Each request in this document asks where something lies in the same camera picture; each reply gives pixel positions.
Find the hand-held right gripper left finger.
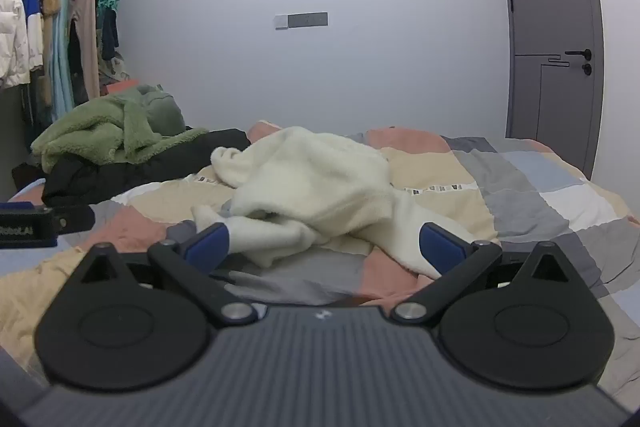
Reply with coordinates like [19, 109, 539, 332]
[67, 223, 259, 327]

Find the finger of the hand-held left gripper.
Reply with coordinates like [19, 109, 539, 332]
[50, 205, 96, 234]

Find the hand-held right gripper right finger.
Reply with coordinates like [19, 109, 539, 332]
[390, 222, 583, 325]

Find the cream fleece sweater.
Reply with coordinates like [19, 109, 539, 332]
[191, 125, 496, 282]

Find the black jacket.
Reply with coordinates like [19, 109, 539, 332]
[12, 128, 251, 208]

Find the green fleece jacket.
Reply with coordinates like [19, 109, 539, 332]
[31, 84, 211, 172]

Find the patchwork bed quilt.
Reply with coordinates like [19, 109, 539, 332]
[0, 121, 640, 408]

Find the salmon pink cloth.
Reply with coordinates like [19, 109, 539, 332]
[106, 78, 142, 96]

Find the light blue hanging garment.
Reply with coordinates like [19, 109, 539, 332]
[50, 0, 76, 122]

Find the dark hanging garment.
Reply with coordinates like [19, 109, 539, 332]
[99, 7, 122, 62]

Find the white puffer jacket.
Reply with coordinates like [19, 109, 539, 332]
[0, 0, 32, 90]

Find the beige pink hanging garment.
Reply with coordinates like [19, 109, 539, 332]
[67, 0, 101, 102]

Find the grey door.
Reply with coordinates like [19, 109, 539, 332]
[494, 0, 605, 180]

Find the grey wall switch panel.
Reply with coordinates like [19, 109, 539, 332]
[274, 12, 329, 29]

